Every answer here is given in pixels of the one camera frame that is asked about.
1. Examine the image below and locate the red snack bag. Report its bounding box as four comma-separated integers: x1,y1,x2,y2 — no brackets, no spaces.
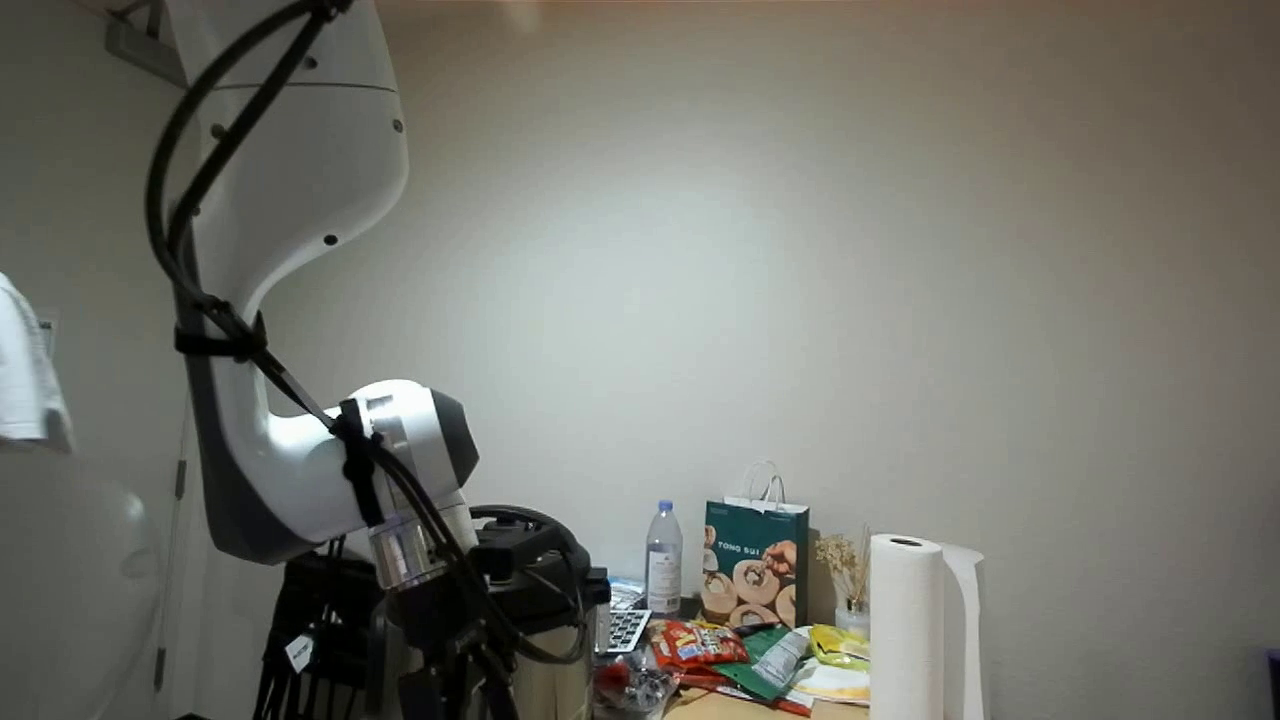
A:
644,618,752,681

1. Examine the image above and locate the clear plastic water bottle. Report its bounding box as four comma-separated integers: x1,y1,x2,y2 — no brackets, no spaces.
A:
640,497,688,620

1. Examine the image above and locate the yellow snack bag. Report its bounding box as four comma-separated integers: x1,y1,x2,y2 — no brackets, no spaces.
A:
805,620,873,673

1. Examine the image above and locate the green paper gift bag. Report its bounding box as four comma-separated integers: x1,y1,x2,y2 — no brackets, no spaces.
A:
700,471,818,637

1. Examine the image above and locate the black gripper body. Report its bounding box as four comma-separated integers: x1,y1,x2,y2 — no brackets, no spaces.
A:
379,557,529,720

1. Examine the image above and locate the white paper towel roll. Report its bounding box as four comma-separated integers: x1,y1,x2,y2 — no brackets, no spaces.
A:
864,529,990,720

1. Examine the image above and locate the black steel pressure cooker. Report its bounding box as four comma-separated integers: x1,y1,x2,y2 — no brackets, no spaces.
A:
460,499,618,720

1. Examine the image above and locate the green snack bag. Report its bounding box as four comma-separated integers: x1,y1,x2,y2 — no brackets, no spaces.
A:
711,626,821,707

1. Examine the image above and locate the grey door closer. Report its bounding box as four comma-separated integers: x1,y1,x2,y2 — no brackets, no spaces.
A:
101,0,192,93

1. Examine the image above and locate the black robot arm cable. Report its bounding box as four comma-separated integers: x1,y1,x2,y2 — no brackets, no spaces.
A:
139,0,602,673

